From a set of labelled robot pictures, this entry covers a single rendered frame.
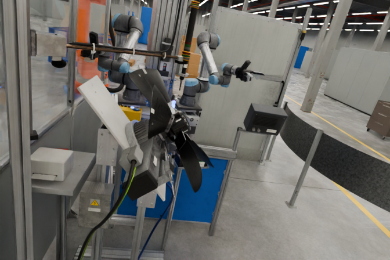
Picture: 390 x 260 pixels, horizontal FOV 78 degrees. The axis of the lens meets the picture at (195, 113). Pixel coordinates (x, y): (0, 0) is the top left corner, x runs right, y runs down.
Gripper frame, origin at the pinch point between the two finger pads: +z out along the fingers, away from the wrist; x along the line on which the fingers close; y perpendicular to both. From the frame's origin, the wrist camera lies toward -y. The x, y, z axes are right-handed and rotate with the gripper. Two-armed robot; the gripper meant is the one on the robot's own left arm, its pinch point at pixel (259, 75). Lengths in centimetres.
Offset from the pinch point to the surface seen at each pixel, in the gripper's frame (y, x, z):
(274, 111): 22.1, -0.8, 18.2
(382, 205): 99, -81, 96
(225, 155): 61, 25, 1
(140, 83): -4, 94, -10
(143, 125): 15, 99, 0
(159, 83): -2, 83, -10
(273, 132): 38.6, -1.7, 21.0
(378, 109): 165, -613, 0
